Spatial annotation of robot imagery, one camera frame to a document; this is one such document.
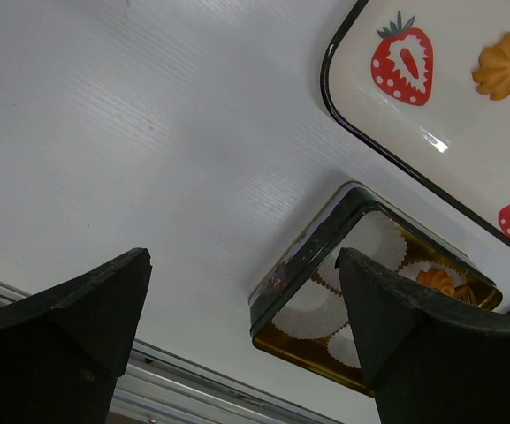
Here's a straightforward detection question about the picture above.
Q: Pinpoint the white paper cup back left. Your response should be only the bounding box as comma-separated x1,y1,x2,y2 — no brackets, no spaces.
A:
313,212,407,292

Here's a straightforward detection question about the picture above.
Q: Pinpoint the orange cookie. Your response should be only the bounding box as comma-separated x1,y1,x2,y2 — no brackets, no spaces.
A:
415,268,477,306
472,32,510,101

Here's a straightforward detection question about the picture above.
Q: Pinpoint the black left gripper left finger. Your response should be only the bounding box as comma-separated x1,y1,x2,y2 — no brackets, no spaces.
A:
0,248,152,423

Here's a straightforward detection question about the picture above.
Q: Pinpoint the gold square cookie tin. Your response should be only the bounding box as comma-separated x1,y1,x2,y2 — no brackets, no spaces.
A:
249,181,503,397

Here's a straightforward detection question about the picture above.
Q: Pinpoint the strawberry print tray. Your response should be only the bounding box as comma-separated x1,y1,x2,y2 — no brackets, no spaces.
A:
320,1,510,246

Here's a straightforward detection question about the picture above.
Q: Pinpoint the white paper cup front right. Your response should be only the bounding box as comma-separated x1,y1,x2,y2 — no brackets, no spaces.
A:
327,325,361,368

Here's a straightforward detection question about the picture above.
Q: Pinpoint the white paper cup back right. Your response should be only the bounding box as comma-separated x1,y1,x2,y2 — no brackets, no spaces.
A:
399,261,467,287

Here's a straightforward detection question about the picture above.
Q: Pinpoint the white paper cup front left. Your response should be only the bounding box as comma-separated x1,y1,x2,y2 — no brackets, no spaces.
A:
272,284,348,339

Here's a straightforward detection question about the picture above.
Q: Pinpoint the aluminium rail frame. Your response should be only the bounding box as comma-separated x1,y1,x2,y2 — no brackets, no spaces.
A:
0,269,344,424

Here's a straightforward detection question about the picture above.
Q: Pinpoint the white paper cup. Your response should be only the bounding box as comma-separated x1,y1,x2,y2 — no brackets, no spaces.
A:
327,325,361,368
272,284,348,339
399,261,467,287
313,212,407,292

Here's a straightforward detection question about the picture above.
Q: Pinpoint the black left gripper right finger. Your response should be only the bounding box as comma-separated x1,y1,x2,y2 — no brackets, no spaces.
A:
337,248,510,423

